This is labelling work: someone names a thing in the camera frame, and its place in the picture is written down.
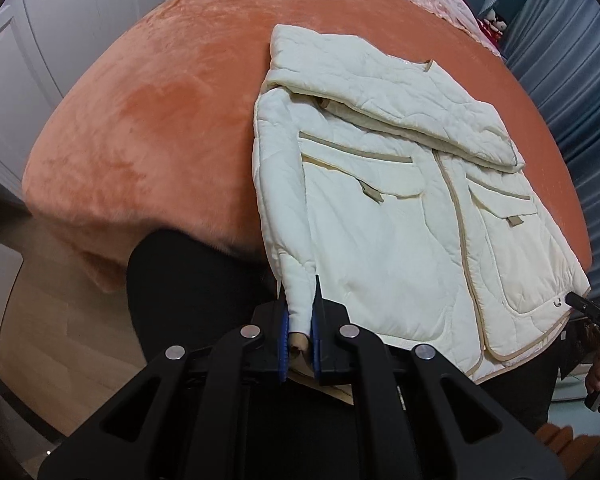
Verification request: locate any cream quilted jacket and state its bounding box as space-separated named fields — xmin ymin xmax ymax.
xmin=252 ymin=24 xmax=590 ymax=382

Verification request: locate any orange plush bed blanket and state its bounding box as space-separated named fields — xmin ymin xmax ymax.
xmin=22 ymin=0 xmax=592 ymax=292

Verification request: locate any blue-grey curtain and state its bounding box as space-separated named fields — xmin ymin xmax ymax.
xmin=504 ymin=0 xmax=600 ymax=304

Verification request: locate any red plush toy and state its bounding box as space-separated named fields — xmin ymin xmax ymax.
xmin=462 ymin=0 xmax=507 ymax=52

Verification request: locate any white wardrobe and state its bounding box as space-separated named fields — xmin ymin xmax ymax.
xmin=0 ymin=0 xmax=164 ymax=198

